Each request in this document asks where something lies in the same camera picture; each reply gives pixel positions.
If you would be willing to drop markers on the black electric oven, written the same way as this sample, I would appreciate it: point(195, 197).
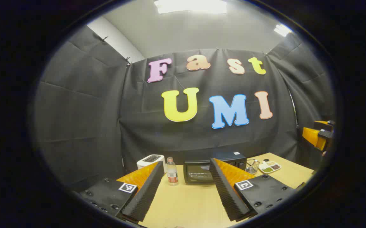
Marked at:
point(198, 172)

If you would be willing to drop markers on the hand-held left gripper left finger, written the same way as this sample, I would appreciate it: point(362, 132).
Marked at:
point(145, 193)

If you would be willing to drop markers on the white toaster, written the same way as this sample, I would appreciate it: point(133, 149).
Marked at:
point(149, 160)

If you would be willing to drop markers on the large ceiling light panel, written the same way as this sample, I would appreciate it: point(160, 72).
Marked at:
point(190, 6)

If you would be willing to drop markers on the clear bottle with red label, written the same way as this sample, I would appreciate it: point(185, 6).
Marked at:
point(171, 172)

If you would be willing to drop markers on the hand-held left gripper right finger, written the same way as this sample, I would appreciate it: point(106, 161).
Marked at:
point(225, 193)

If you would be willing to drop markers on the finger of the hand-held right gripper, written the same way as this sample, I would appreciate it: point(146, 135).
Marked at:
point(312, 136)
point(325, 125)

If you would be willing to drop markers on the black backdrop cloth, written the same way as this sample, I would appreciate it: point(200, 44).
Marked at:
point(107, 110)

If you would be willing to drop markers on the small ceiling light panel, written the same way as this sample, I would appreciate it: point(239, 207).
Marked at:
point(282, 30)

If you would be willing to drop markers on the white divided plate of beans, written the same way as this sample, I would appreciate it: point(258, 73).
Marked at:
point(269, 167)

